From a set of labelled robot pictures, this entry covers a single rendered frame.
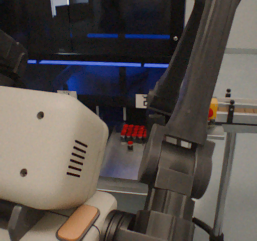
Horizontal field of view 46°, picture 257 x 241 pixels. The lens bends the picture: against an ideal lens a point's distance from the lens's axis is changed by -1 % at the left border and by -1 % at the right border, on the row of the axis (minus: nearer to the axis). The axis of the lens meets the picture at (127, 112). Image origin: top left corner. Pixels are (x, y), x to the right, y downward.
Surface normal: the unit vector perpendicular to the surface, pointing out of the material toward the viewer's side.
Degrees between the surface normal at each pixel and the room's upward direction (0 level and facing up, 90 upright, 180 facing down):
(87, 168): 90
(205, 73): 59
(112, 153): 0
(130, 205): 90
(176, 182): 42
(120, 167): 0
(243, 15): 90
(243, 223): 0
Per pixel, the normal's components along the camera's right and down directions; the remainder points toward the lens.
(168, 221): -0.04, -0.43
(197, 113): 0.05, -0.08
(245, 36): -0.17, 0.44
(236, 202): -0.02, -0.90
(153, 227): -0.40, -0.48
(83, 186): 0.94, 0.13
